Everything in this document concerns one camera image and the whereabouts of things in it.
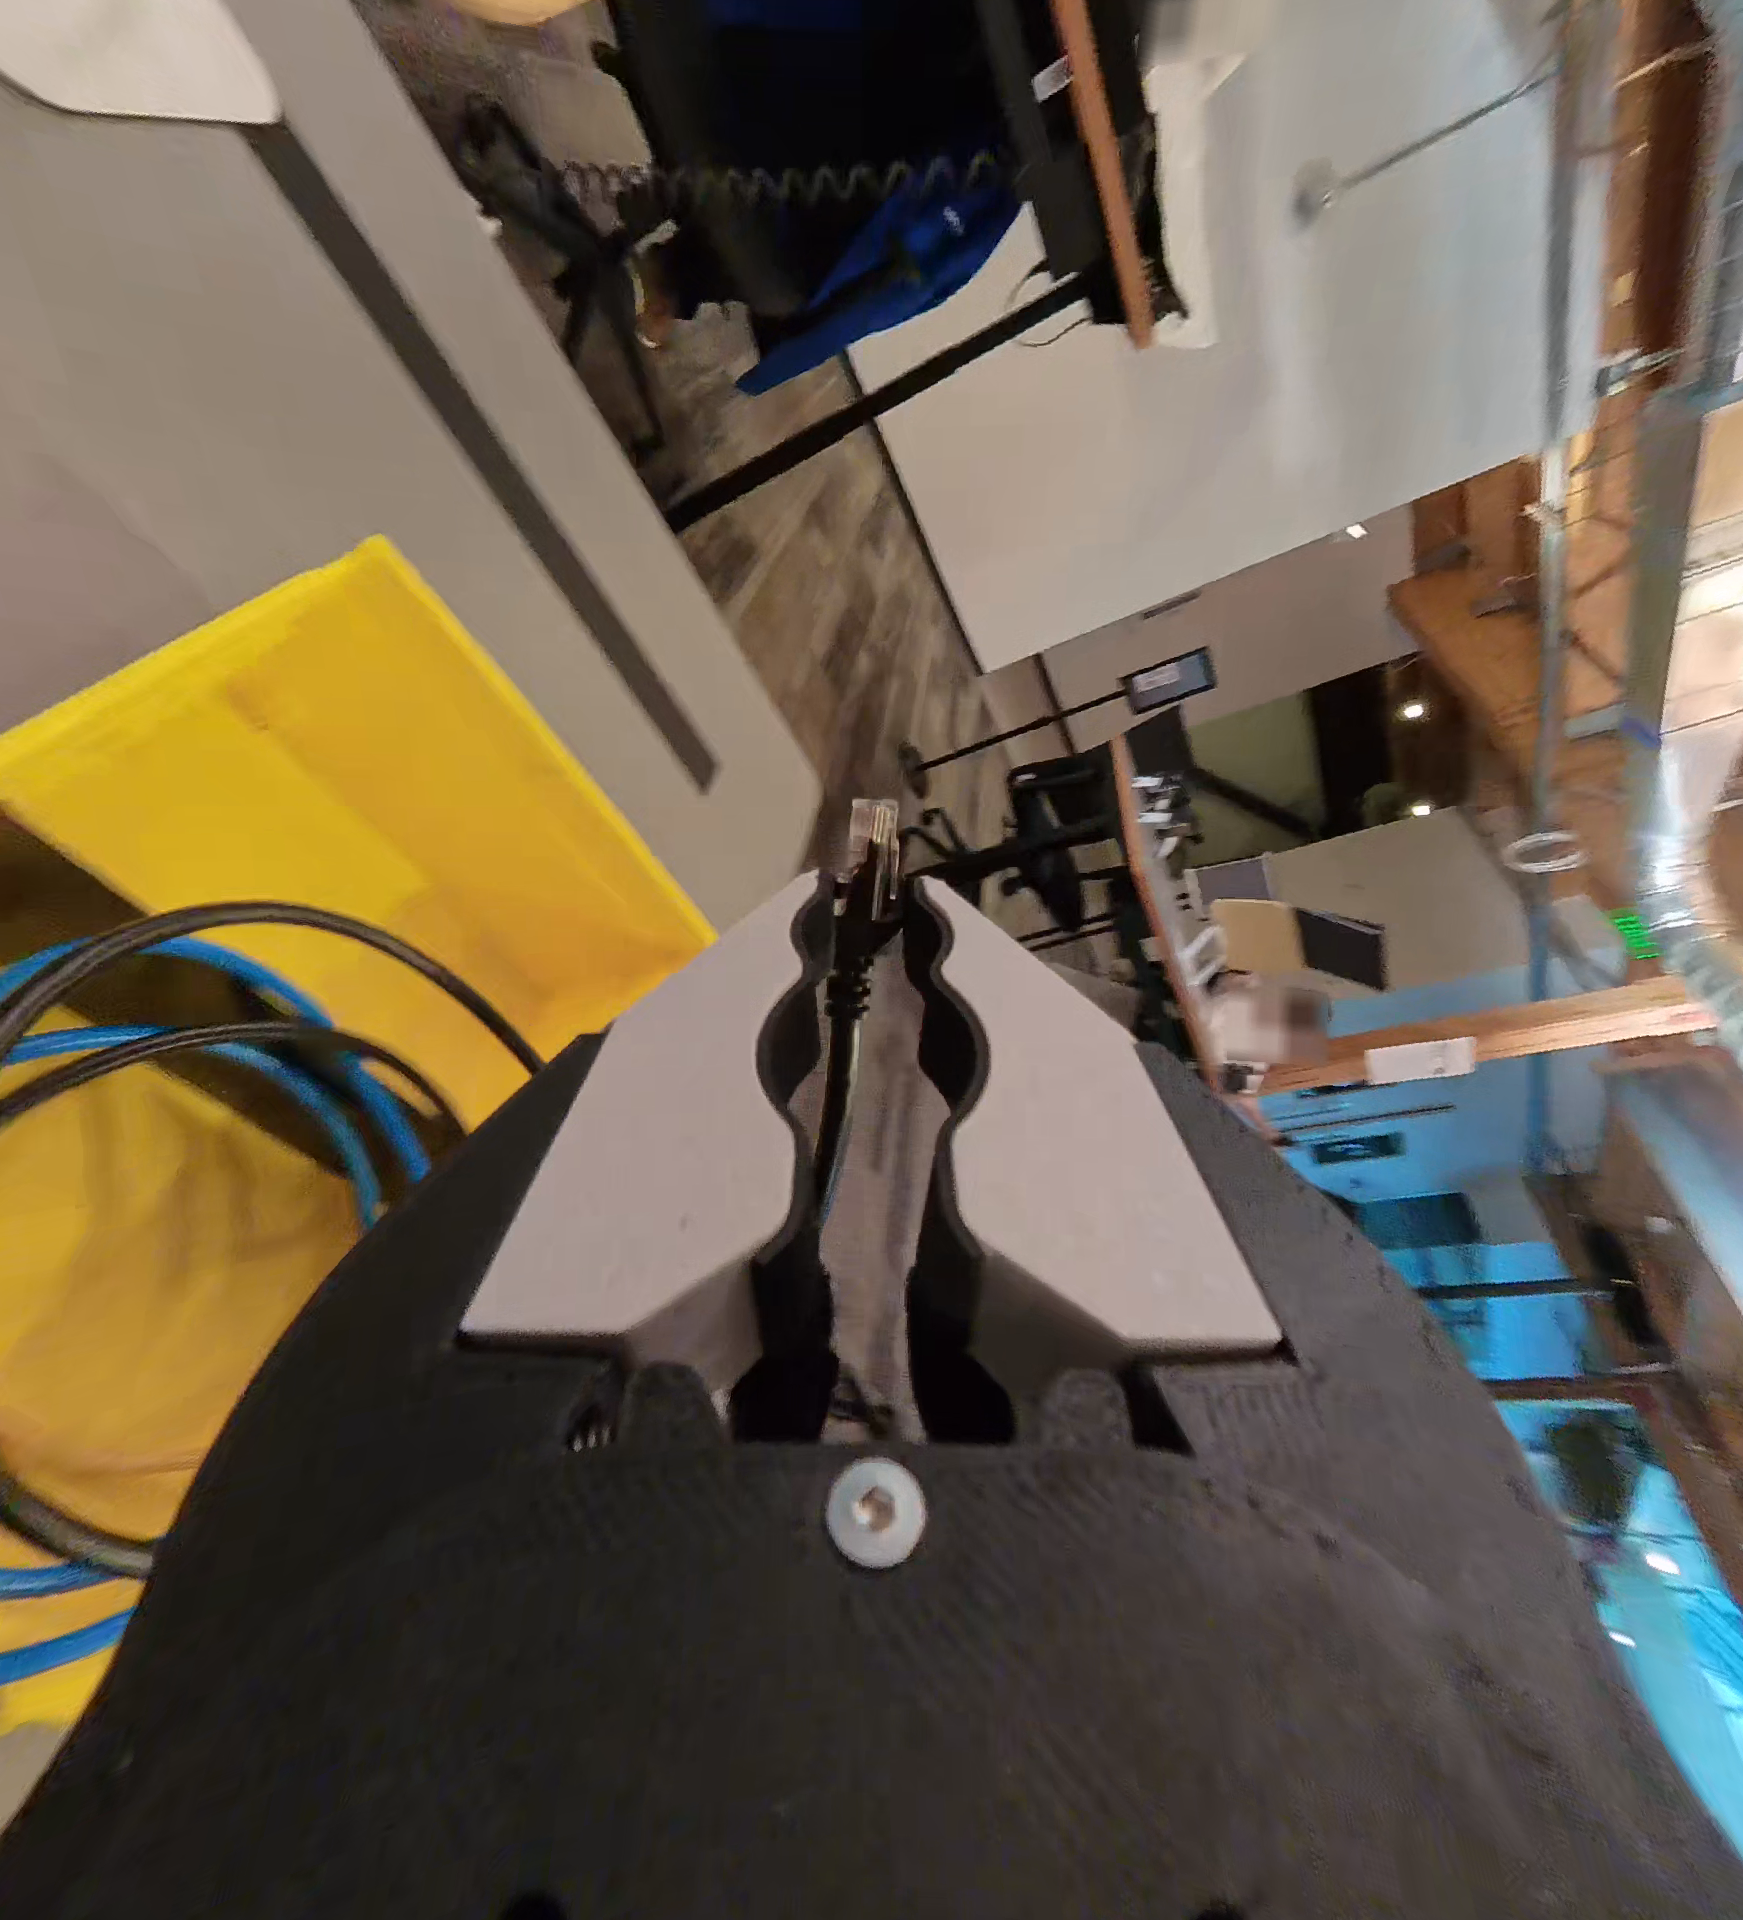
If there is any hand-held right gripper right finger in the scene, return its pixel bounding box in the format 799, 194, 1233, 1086
894, 877, 1285, 1443

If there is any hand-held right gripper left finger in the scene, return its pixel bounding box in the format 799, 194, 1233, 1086
458, 870, 836, 1439

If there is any black ethernet cable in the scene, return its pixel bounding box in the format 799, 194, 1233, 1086
0, 799, 903, 1577

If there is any blue ethernet cable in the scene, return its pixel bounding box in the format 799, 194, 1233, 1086
0, 939, 430, 1690

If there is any yellow divided storage bin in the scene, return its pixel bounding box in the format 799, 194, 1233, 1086
0, 536, 715, 1741

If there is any wooden beam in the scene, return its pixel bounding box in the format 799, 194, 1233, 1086
1261, 974, 1712, 1096

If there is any black floor pole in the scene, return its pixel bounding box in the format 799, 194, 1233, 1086
661, 277, 1098, 534

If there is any blue jacket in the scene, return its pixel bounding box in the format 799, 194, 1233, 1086
736, 182, 1021, 396

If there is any black coiled cable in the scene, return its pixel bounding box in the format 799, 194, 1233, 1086
556, 150, 1007, 215

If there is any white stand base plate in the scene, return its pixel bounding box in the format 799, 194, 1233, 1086
0, 0, 278, 125

